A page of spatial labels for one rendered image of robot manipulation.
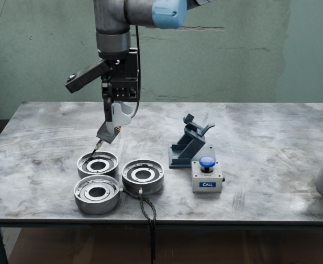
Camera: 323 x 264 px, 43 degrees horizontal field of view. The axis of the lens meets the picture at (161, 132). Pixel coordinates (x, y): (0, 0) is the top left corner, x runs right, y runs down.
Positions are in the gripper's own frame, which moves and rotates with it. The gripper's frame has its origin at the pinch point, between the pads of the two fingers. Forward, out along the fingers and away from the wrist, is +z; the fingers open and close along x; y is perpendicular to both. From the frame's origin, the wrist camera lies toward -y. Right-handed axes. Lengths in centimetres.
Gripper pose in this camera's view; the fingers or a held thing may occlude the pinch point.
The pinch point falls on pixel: (110, 128)
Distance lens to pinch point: 102.7
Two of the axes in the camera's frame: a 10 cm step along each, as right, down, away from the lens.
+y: 10.0, 0.0, 0.0
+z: 0.0, 8.7, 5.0
